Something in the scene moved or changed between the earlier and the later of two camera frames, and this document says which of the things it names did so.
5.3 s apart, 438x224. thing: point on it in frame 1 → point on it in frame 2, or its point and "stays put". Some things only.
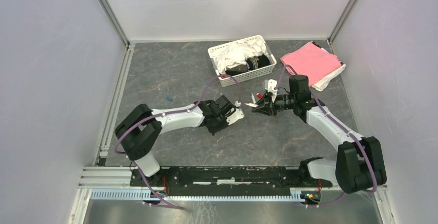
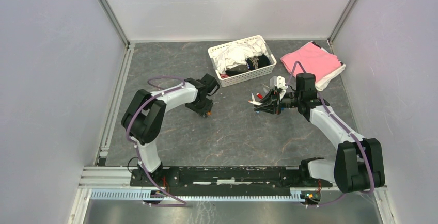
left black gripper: x=213 y=130 → x=203 y=112
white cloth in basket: x=237 y=53 stays put
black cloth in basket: x=263 y=61 stays put
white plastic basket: x=242 y=59 stays put
